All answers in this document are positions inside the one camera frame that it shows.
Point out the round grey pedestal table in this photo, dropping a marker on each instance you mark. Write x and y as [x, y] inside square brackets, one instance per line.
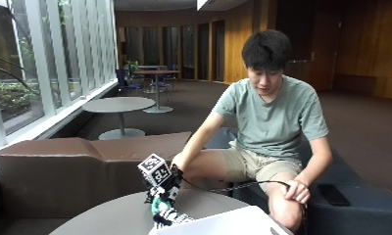
[117, 105]

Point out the white marker cube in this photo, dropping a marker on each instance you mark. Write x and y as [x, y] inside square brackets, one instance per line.
[154, 169]

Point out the green potted plant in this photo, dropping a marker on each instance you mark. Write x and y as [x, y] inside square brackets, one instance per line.
[132, 67]

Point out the person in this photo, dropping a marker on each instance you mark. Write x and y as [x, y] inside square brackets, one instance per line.
[269, 120]

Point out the round wooden pedestal table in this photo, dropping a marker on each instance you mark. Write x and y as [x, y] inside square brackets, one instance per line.
[156, 72]

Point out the brown leather sofa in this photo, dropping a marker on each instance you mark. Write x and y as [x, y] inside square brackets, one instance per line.
[73, 173]

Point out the ceiling light panel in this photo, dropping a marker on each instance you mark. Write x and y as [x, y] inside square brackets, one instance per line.
[201, 3]

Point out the blue chair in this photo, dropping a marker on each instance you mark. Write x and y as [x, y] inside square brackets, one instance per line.
[126, 83]
[164, 81]

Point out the dark grey sofa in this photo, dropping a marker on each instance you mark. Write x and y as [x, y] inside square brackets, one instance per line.
[369, 212]

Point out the black phone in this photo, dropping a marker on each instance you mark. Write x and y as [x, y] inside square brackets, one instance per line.
[333, 195]

